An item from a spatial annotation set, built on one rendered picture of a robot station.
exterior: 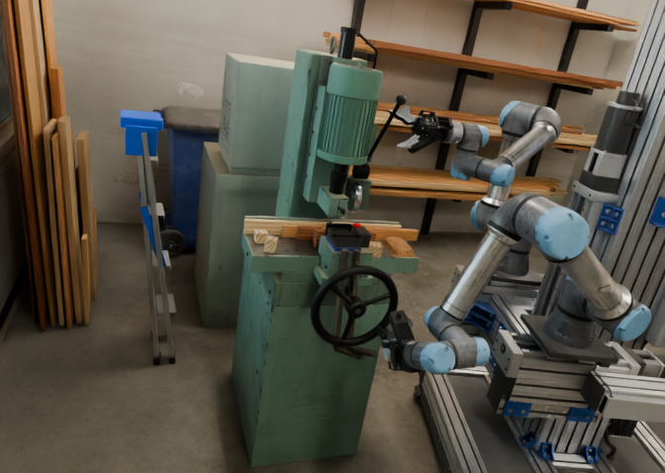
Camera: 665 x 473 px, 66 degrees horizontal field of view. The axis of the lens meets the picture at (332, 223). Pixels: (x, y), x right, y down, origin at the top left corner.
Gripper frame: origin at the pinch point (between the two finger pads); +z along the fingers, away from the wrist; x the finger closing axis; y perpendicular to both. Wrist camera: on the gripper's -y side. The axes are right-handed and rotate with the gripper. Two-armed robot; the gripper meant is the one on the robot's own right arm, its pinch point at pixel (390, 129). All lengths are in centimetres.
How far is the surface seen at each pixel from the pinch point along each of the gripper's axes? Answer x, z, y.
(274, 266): 37, 35, -31
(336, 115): -2.5, 18.8, 0.7
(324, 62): -28.9, 19.1, -2.4
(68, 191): -34, 111, -107
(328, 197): 12.8, 15.7, -24.2
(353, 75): -9.1, 16.2, 12.1
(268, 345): 56, 33, -55
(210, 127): -107, 43, -137
